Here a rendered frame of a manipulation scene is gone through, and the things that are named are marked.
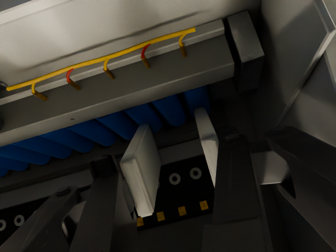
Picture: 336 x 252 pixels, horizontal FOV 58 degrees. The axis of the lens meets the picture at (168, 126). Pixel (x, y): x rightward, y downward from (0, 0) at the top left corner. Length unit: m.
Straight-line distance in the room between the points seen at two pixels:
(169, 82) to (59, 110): 0.06
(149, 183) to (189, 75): 0.06
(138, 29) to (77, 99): 0.05
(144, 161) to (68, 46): 0.07
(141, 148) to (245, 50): 0.07
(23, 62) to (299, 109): 0.14
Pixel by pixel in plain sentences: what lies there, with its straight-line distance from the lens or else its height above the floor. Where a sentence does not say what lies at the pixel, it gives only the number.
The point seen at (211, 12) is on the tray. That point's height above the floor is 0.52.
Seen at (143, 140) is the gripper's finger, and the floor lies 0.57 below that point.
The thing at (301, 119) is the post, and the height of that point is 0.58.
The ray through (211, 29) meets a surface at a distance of 0.17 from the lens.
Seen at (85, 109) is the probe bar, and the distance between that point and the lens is 0.17.
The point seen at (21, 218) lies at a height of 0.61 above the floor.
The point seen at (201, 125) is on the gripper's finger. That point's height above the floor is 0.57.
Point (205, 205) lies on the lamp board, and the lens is 0.28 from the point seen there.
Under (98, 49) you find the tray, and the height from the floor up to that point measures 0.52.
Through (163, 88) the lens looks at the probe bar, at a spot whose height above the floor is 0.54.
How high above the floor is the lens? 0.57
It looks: 1 degrees down
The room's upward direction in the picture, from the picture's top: 164 degrees clockwise
